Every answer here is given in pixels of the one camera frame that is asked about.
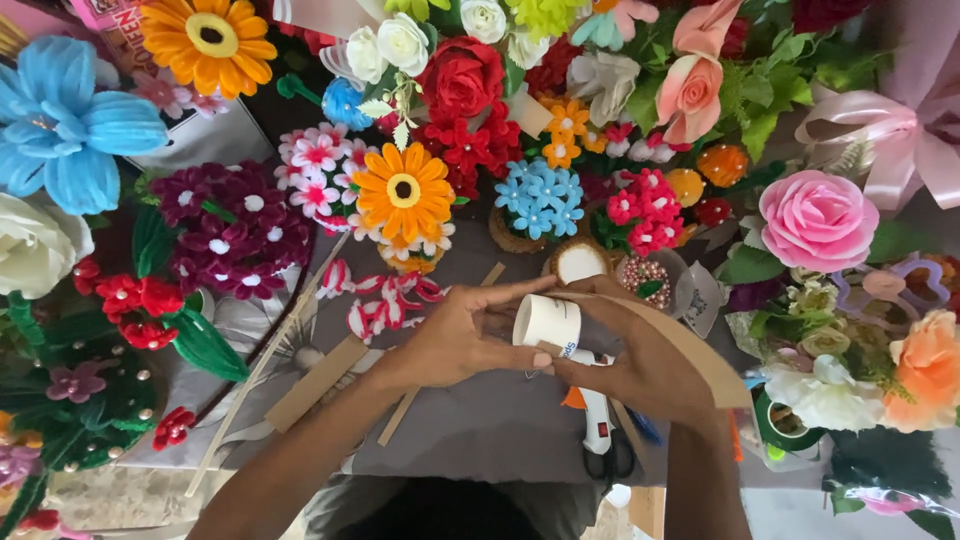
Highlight person's left hand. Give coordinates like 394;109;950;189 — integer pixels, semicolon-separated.
372;274;561;393

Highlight person's right hand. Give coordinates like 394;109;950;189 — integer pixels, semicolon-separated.
541;273;723;430

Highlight white paper cup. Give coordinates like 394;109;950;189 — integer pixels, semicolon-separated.
512;293;583;355

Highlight white hot glue gun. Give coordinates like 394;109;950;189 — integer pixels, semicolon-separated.
564;348;625;456

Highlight red white pipe cleaner flowers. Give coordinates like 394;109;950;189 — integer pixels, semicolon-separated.
316;258;449;345

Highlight cup of pink beads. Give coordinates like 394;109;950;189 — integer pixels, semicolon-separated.
618;253;675;312

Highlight flat wooden strip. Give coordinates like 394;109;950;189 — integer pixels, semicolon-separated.
376;261;507;449

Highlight black scissors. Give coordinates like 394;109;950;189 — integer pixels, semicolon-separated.
581;423;639;483

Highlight small woven basket white foam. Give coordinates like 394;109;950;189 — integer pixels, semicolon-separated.
548;237;614;288

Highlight short brown cardboard strip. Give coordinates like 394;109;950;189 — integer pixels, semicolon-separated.
264;333;370;435

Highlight orange sunflower in pot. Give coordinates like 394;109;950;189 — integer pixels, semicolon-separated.
351;141;458;276

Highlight red pink flower bunch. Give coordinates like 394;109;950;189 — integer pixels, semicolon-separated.
592;167;687;258

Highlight person's grey shirt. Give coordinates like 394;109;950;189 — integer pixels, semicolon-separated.
302;471;606;540

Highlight green tape roll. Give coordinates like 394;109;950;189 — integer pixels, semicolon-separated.
752;388;828;454

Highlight small blue flower basket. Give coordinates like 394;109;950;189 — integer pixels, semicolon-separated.
489;156;588;255

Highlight white fabric flower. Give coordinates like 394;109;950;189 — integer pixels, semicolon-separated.
760;353;888;434

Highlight yellow pompom ball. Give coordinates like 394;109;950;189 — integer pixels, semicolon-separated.
664;168;707;209

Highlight long thin wooden stick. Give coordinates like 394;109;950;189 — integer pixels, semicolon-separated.
183;231;352;499

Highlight red star flower bunch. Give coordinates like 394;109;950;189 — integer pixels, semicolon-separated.
414;101;524;202

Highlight pink white flower bouquet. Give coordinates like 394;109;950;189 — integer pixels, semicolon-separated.
273;122;370;235

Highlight orange pompom ball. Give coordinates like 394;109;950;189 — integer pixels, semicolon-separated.
696;144;750;189

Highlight maroon pipe cleaner flower bouquet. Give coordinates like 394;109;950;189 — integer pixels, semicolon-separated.
149;160;315;302

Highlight large pink ribbon rose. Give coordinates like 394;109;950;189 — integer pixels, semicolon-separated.
758;169;882;276

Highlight small orange yellow flower bunch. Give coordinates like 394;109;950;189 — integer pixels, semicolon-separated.
537;93;610;171

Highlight blue pipe cleaner rose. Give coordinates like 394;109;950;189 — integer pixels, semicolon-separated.
321;76;375;133

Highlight red ribbon rose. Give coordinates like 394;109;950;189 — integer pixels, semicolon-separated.
414;35;507;123

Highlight peach fabric rose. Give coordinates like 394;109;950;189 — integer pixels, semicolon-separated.
654;0;745;147

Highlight small red pipe cleaner flower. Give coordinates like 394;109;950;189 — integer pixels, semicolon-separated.
151;405;198;453

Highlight orange peach fabric flower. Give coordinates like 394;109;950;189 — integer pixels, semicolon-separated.
880;308;960;434

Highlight red flowers with green leaves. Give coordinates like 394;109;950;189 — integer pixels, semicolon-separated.
72;255;252;384

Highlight white rose bunch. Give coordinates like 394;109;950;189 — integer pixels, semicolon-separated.
343;12;432;86

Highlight pink satin ribbon bow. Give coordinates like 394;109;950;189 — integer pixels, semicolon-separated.
793;71;960;216

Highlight green pipe cleaner pearl bush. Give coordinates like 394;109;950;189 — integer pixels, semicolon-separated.
0;333;160;475

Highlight large white fabric rose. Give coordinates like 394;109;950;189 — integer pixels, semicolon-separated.
0;192;96;300

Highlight large blue pipe cleaner flower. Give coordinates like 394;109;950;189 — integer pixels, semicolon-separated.
0;35;171;217

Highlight orange sunflower with yellow ring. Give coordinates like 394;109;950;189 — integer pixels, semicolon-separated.
138;0;279;101

